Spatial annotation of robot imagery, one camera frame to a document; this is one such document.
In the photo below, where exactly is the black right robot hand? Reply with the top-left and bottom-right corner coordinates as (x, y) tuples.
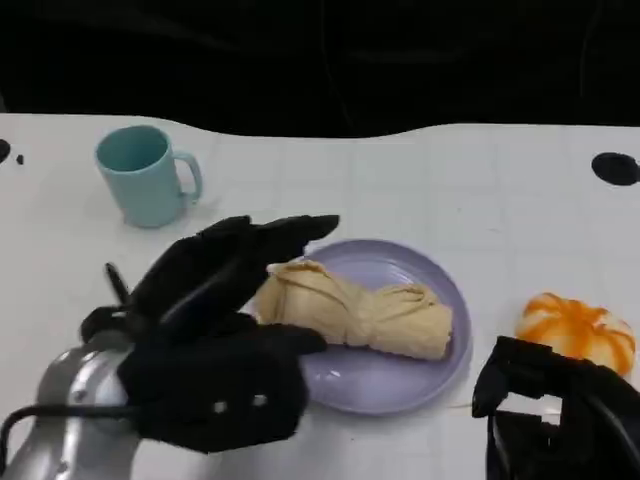
(472, 335), (640, 480)

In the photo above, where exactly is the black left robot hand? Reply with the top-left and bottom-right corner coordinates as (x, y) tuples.
(82, 214), (341, 357)

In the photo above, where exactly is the beige towel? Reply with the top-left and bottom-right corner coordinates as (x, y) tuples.
(254, 258), (454, 362)

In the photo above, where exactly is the pale green mug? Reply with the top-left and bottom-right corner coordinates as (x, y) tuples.
(94, 124), (204, 229)

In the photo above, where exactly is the orange and white bread roll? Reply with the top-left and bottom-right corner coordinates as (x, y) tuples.
(515, 292), (636, 376)

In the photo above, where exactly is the lilac plate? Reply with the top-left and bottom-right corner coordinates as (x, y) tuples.
(294, 238), (474, 416)

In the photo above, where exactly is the large black table grommet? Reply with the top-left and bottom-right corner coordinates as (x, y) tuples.
(591, 152), (640, 187)

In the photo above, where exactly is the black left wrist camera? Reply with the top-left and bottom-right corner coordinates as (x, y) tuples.
(119, 344), (307, 454)

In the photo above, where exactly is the long black arm cable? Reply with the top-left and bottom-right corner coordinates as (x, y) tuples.
(0, 403), (144, 454)

